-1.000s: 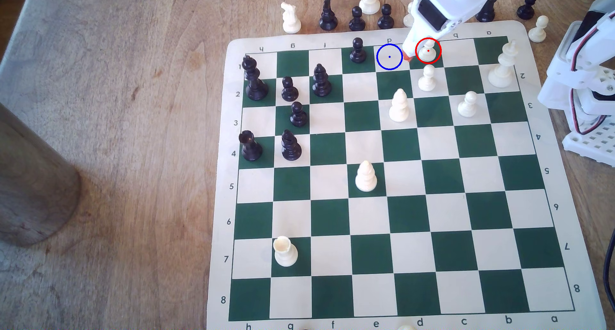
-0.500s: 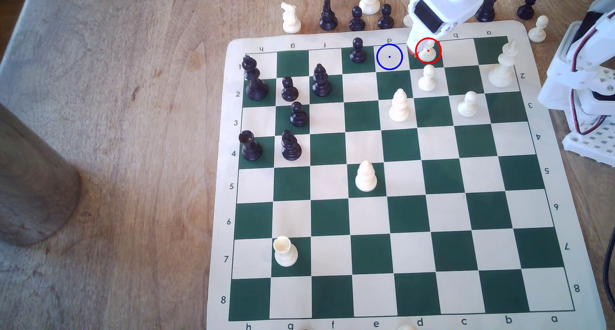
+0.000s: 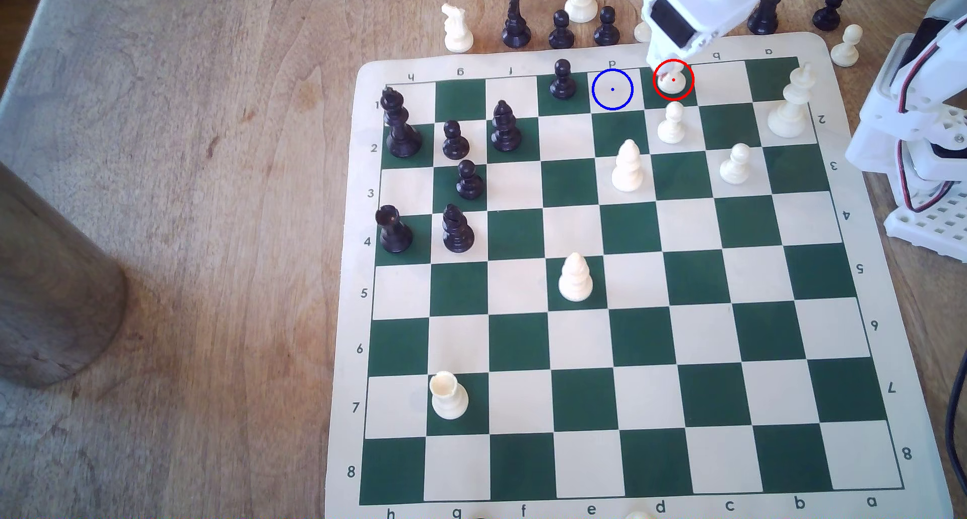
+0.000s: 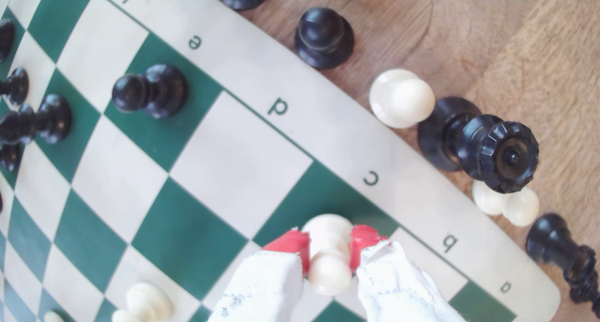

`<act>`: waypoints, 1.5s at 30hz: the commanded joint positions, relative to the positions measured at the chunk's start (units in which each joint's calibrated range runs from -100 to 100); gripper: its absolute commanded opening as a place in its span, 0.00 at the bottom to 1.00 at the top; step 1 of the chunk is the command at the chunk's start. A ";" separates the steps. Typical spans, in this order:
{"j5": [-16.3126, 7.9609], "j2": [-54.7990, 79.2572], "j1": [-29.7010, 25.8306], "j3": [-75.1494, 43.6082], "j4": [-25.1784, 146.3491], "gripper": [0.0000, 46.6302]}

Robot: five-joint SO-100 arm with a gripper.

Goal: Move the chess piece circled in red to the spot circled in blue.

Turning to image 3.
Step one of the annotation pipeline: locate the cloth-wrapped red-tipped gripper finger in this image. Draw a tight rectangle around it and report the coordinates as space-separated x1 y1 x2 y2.
682 34 719 67
647 43 681 73

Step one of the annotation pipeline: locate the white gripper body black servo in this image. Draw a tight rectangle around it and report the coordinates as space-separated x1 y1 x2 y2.
642 0 779 53

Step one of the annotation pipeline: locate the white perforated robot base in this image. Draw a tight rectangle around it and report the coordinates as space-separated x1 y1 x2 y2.
882 179 967 265

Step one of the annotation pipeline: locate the black chess pawn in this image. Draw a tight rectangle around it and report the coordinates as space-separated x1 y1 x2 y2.
548 10 576 50
813 0 845 32
442 120 470 161
594 6 621 47
549 58 577 100
455 160 485 200

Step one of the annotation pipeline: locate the white chess king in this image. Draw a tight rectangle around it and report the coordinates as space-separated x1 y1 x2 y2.
768 62 817 139

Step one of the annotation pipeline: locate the white chess bishop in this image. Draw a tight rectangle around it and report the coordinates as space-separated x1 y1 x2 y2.
610 139 645 193
558 252 595 303

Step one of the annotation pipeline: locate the black chess knight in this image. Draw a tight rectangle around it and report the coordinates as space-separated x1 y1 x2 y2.
502 0 532 49

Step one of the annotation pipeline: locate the white chess knight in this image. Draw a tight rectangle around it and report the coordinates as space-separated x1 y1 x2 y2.
442 3 474 53

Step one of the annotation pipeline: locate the black chess bishop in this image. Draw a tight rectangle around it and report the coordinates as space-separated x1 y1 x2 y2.
442 204 475 254

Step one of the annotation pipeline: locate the black chess king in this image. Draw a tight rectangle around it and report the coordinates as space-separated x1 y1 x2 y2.
380 87 423 159

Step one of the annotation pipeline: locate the green white chess board mat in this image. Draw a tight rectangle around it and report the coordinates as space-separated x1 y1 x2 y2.
325 31 956 519

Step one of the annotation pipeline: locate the black chess rook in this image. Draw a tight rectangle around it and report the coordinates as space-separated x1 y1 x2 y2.
376 205 414 254

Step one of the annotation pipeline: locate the white chess rook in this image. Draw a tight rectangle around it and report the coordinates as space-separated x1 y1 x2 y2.
429 371 469 420

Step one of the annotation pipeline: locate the black rook off board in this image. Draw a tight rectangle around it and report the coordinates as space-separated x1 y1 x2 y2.
747 0 783 36

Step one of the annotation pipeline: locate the black bishop second row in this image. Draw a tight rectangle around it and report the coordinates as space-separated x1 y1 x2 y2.
490 100 522 153

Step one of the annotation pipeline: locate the red black servo wire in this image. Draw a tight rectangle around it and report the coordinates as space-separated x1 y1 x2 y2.
895 137 957 215

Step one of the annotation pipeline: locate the black cable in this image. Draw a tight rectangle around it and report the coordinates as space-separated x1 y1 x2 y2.
944 349 967 519

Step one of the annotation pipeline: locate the wooden round post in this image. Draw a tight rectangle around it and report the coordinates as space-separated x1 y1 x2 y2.
0 160 128 388

